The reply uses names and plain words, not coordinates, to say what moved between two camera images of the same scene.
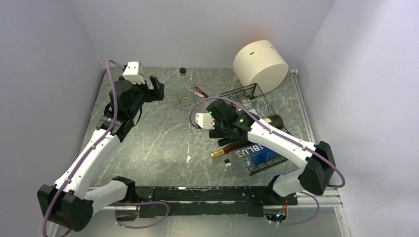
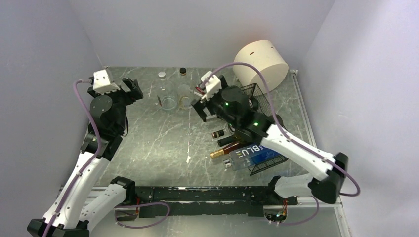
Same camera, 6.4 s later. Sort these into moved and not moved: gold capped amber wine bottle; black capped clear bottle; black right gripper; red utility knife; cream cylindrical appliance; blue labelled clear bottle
Moved: black right gripper
Not moved: red utility knife; cream cylindrical appliance; gold capped amber wine bottle; blue labelled clear bottle; black capped clear bottle
